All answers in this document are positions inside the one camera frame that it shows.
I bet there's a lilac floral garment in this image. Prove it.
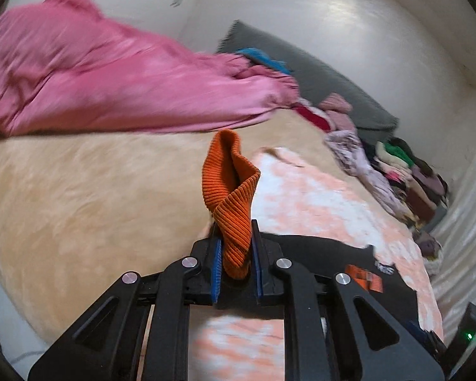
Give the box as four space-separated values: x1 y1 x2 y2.
324 129 405 219

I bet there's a black garment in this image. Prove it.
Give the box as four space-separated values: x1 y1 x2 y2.
214 232 423 332

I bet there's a beige fuzzy blanket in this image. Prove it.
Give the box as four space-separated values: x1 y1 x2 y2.
0 109 342 350

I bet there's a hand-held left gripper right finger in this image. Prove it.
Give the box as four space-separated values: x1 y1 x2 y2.
251 219 447 381

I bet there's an orange ribbed knit garment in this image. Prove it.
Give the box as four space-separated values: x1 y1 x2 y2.
202 130 261 280

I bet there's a pink fluffy garment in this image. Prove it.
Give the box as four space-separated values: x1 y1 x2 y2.
318 92 354 128

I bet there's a pile of folded clothes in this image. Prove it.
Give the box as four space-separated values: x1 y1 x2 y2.
361 137 451 231

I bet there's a grey pillow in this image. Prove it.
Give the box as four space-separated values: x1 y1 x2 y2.
216 20 399 131

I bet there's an orange white patterned blanket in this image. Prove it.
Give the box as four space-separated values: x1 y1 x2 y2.
192 147 445 381

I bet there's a pink cloth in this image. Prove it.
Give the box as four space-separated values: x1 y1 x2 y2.
0 0 301 140

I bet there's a red garment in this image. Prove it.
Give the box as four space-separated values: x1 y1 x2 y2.
294 103 334 131

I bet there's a white curtain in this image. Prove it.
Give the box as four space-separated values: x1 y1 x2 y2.
432 127 476 342

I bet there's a blue cloth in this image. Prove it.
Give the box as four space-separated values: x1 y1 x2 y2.
235 48 294 75

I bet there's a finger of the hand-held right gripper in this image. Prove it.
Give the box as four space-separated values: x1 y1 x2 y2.
405 319 449 366

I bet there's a white bag with clothes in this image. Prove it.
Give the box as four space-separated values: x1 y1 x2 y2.
414 230 443 274

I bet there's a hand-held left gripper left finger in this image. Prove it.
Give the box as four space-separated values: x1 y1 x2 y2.
28 238 223 381

